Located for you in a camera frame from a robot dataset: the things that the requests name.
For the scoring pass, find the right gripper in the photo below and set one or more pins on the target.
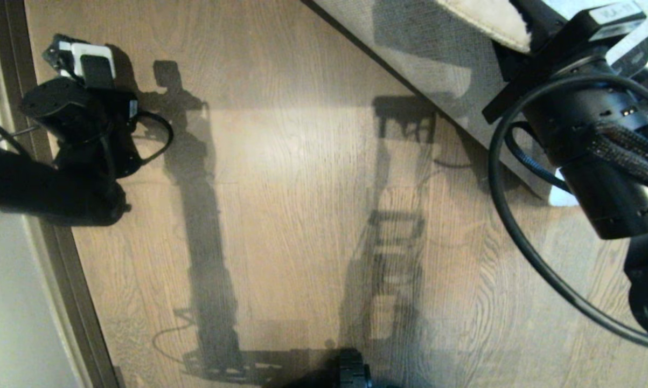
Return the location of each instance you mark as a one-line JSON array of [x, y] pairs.
[[571, 118]]

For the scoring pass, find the beige cloth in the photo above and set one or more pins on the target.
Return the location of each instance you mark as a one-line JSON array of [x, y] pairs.
[[490, 19]]

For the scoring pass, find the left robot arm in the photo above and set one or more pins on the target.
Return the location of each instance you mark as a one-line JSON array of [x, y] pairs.
[[43, 188]]

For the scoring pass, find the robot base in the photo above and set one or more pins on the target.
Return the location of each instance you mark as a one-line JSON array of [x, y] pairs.
[[350, 372]]

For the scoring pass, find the grey rug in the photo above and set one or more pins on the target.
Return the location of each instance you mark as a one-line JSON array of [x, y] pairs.
[[426, 48]]

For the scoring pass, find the dark floor trim strip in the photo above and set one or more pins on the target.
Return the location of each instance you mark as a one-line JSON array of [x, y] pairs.
[[60, 258]]

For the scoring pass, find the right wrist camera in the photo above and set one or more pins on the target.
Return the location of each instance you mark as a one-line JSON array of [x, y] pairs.
[[614, 19]]

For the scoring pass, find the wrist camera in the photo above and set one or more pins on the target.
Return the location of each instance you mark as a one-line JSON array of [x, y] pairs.
[[89, 56], [614, 19]]

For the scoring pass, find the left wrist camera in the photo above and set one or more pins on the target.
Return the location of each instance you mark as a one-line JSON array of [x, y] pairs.
[[89, 56]]

